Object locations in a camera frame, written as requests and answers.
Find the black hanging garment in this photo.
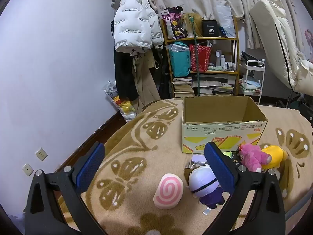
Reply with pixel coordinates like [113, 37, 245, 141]
[114, 50, 140, 101]

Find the white-haired purple plush doll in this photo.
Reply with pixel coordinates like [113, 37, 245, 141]
[184, 154, 225, 209]

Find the white puffer jacket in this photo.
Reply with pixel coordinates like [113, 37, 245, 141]
[113, 0, 165, 53]

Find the yellow plush toy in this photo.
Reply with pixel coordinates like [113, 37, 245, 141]
[260, 145, 289, 169]

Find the beige butterfly pattern blanket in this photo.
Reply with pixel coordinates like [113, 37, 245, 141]
[56, 97, 313, 235]

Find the dark wooden bed frame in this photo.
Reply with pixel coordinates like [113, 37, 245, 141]
[55, 111, 128, 174]

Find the clear plastic bag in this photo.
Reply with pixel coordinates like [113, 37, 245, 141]
[215, 5, 236, 38]

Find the wooden shelf rack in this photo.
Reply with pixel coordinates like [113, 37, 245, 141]
[160, 17, 241, 98]

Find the white trolley cart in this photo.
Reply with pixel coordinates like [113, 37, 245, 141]
[238, 60, 266, 104]

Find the pile of papers and magazines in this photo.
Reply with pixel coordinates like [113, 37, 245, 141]
[192, 75, 235, 96]

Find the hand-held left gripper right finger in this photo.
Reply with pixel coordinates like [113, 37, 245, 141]
[201, 141, 286, 235]

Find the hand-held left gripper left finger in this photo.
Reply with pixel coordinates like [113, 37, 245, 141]
[24, 141, 108, 235]

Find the black item on cart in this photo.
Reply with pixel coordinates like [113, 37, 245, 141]
[241, 51, 266, 66]

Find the white wall socket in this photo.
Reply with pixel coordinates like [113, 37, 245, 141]
[35, 147, 48, 162]
[22, 164, 34, 177]

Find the pink plush toy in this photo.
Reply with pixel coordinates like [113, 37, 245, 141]
[238, 144, 272, 173]

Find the teal shopping bag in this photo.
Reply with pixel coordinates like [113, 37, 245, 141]
[167, 42, 191, 77]

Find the black packet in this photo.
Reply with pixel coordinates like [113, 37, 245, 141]
[231, 152, 242, 168]

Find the cardboard box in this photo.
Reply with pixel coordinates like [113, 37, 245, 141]
[182, 96, 268, 153]

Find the dark hanging bag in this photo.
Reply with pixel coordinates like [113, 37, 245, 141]
[152, 44, 172, 98]

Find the blond wig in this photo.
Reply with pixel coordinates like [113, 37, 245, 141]
[181, 12, 203, 38]

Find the green pole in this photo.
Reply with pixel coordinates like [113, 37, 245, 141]
[188, 16, 201, 96]

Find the group of small cosmetic bottles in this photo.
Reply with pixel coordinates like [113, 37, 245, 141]
[215, 50, 237, 71]

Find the black box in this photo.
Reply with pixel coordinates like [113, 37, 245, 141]
[202, 20, 219, 37]

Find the stack of books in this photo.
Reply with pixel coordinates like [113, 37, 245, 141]
[172, 77, 195, 98]

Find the purple printed packet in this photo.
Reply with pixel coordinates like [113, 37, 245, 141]
[161, 6, 184, 40]

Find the light blue cloth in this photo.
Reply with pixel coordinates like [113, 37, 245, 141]
[241, 78, 261, 90]

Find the white mattress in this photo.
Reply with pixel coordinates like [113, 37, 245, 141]
[249, 0, 313, 93]

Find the plastic bag of toys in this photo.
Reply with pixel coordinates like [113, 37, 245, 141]
[104, 80, 139, 121]

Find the beige hanging coat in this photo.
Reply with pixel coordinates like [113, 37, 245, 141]
[131, 51, 162, 110]

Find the pink swirl plush cushion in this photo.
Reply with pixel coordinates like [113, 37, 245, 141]
[153, 173, 184, 210]

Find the red patterned bag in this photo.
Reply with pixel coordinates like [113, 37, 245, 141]
[189, 44, 212, 72]

